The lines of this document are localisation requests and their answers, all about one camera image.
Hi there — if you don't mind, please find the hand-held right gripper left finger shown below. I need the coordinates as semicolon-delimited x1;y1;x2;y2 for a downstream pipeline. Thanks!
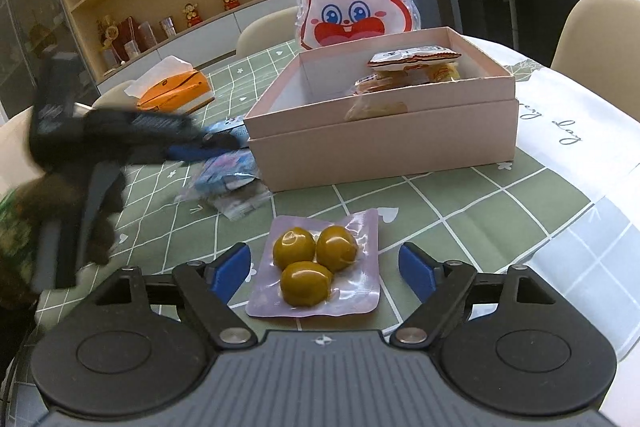
92;242;253;351

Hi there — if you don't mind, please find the white printed tablecloth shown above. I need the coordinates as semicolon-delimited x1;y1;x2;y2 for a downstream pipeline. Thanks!
460;34;640;413

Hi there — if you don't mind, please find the green checked tablecloth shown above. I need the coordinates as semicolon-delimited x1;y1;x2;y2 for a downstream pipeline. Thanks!
35;34;640;358

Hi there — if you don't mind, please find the yellow biscuit packet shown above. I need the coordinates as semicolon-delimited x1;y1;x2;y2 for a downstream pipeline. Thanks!
425;62;463;82

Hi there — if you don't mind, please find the blue white clear packet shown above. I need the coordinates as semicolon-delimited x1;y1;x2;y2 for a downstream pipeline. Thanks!
175;152;273;223

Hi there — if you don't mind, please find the pink cardboard box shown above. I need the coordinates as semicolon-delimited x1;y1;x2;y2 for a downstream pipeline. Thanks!
243;27;518;192

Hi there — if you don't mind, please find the person's left forearm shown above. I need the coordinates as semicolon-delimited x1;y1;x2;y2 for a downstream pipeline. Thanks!
0;169;128;308

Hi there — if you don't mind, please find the gold ornament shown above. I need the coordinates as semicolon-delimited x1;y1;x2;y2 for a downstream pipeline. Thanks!
97;16;121;52

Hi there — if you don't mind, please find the blue snack packet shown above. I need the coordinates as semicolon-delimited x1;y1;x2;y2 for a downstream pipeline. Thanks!
202;116;250;148

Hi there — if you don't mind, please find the golden foil snack packet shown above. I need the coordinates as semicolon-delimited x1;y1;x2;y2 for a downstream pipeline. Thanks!
352;74;431;95

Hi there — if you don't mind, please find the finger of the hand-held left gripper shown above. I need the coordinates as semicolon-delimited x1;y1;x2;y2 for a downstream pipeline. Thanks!
130;111;242;148
166;141;242;162

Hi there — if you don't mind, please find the beige chair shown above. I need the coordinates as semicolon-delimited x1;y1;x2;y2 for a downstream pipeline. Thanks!
550;0;640;95
235;6;301;58
92;79;138;110

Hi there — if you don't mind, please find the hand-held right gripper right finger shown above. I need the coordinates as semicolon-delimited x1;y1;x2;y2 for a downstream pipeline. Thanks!
390;242;551;351

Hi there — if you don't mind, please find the orange tissue pack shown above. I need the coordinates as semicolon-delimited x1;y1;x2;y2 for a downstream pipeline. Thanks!
124;55;216;115

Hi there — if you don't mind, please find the glass cabinet door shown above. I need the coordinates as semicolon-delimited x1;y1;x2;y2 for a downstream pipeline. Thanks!
0;0;101;122

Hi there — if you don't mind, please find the white red snack packet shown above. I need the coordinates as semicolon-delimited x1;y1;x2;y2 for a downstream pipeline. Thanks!
367;45;462;70

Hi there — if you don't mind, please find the green olives packet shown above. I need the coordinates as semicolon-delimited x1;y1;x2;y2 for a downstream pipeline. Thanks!
246;208;381;319

